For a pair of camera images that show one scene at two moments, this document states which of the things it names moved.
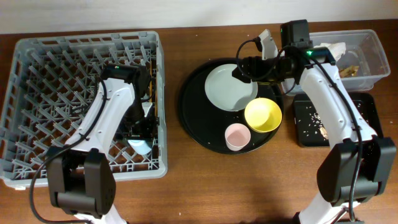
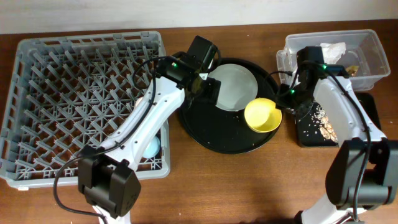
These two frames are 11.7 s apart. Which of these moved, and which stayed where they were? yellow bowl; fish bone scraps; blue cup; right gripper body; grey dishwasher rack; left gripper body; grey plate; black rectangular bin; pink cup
Moved: blue cup; right gripper body; left gripper body; pink cup
Stayed: fish bone scraps; black rectangular bin; grey plate; yellow bowl; grey dishwasher rack
